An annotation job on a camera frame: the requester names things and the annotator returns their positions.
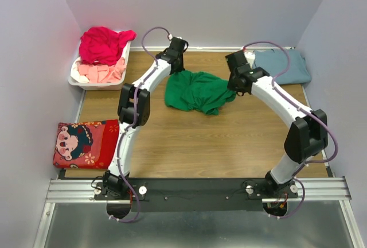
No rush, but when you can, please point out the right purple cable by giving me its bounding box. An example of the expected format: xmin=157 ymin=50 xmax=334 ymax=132
xmin=242 ymin=40 xmax=339 ymax=220

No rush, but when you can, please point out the pink t-shirt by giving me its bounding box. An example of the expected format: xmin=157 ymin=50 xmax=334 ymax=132
xmin=77 ymin=58 xmax=127 ymax=83

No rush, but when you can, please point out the magenta t-shirt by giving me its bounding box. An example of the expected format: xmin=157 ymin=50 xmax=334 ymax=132
xmin=79 ymin=26 xmax=137 ymax=66

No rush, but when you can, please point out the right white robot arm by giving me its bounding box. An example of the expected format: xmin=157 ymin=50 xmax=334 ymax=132
xmin=225 ymin=51 xmax=328 ymax=198

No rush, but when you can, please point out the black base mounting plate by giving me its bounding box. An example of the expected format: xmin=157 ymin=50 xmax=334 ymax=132
xmin=94 ymin=177 xmax=299 ymax=212

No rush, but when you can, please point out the folded blue t-shirt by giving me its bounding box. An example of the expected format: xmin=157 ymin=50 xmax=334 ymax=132
xmin=253 ymin=49 xmax=311 ymax=85

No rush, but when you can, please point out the purple cable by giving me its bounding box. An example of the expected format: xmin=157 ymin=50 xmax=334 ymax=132
xmin=108 ymin=26 xmax=174 ymax=224
xmin=242 ymin=40 xmax=339 ymax=220

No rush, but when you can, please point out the white cloth in bin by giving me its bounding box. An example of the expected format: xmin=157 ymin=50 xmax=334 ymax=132
xmin=70 ymin=63 xmax=89 ymax=83

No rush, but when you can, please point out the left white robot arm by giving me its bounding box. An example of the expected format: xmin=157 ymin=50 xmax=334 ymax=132
xmin=102 ymin=37 xmax=189 ymax=199

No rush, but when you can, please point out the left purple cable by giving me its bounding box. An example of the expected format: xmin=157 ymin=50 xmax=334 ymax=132
xmin=108 ymin=26 xmax=174 ymax=224

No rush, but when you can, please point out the white plastic bin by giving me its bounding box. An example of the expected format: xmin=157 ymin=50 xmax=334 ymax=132
xmin=68 ymin=41 xmax=131 ymax=91

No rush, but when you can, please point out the aluminium rail frame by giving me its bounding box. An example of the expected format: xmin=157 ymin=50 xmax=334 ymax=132
xmin=33 ymin=177 xmax=365 ymax=247

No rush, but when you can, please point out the green t-shirt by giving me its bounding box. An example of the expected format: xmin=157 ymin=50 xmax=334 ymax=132
xmin=165 ymin=70 xmax=236 ymax=115

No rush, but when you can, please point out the red cartoon folded cloth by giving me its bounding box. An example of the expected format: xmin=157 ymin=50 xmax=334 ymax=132
xmin=53 ymin=119 xmax=119 ymax=169

